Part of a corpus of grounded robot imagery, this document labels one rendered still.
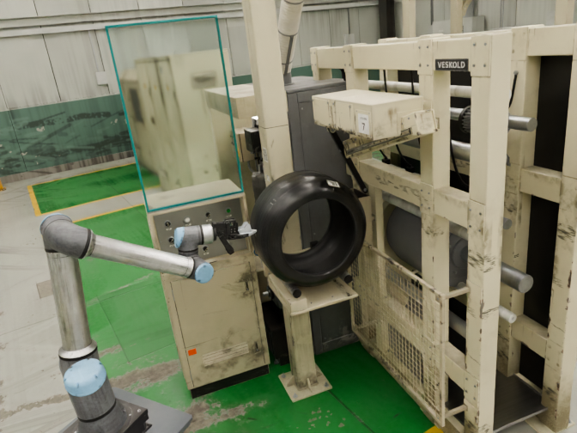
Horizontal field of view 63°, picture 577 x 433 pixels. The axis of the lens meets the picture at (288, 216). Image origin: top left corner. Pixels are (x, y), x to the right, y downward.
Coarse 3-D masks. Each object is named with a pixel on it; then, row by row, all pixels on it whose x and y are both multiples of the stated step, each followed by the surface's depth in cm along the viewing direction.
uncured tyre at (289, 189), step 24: (264, 192) 230; (288, 192) 216; (312, 192) 216; (336, 192) 221; (264, 216) 218; (288, 216) 215; (336, 216) 255; (360, 216) 229; (264, 240) 218; (336, 240) 257; (360, 240) 233; (264, 264) 233; (288, 264) 252; (312, 264) 255; (336, 264) 247
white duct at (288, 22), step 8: (288, 0) 250; (296, 0) 249; (280, 8) 259; (288, 8) 253; (296, 8) 253; (280, 16) 261; (288, 16) 257; (296, 16) 258; (280, 24) 264; (288, 24) 261; (296, 24) 263; (280, 32) 267; (288, 32) 265; (296, 32) 269; (280, 40) 272; (288, 40) 270; (280, 48) 276; (288, 64) 286
